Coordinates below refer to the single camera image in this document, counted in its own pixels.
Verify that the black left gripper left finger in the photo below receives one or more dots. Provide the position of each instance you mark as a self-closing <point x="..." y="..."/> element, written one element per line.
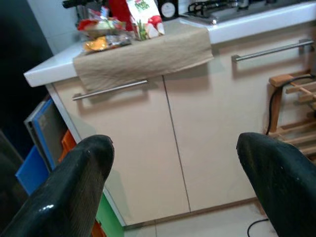
<point x="66" y="195"/>

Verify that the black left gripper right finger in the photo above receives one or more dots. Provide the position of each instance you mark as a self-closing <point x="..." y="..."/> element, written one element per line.
<point x="284" y="187"/>

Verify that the blue plastic board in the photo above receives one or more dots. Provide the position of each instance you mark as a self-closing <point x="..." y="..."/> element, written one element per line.
<point x="32" y="172"/>

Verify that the green plastic crate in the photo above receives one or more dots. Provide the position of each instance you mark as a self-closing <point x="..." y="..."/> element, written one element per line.
<point x="108" y="217"/>

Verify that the orange plastic crate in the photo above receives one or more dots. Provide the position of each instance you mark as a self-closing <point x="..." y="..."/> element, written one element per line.
<point x="67" y="145"/>

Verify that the grey blue-edged board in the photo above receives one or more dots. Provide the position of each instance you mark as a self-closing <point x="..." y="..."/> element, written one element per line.
<point x="48" y="128"/>

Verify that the beige kitchen cabinet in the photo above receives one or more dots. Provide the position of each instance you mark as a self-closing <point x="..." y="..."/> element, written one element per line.
<point x="209" y="135"/>

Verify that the wooden slatted rack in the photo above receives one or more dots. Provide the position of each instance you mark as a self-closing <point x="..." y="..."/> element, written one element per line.
<point x="277" y="80"/>

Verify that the orange snack bag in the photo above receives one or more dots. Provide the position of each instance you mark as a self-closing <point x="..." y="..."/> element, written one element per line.
<point x="98" y="44"/>

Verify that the beige cloth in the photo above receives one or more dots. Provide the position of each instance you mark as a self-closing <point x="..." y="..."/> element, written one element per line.
<point x="148" y="56"/>

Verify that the red green snack bag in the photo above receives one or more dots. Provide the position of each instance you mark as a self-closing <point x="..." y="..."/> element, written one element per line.
<point x="103" y="26"/>

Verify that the red container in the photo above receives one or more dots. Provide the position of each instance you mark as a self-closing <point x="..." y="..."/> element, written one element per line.
<point x="119" y="12"/>

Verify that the black gas stove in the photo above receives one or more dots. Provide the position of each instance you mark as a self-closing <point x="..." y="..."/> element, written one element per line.
<point x="209" y="11"/>

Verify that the white red juice carton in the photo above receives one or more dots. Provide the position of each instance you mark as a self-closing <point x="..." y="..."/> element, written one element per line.
<point x="145" y="17"/>

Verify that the black round jar white label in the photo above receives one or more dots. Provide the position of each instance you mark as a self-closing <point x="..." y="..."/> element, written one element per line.
<point x="168" y="10"/>

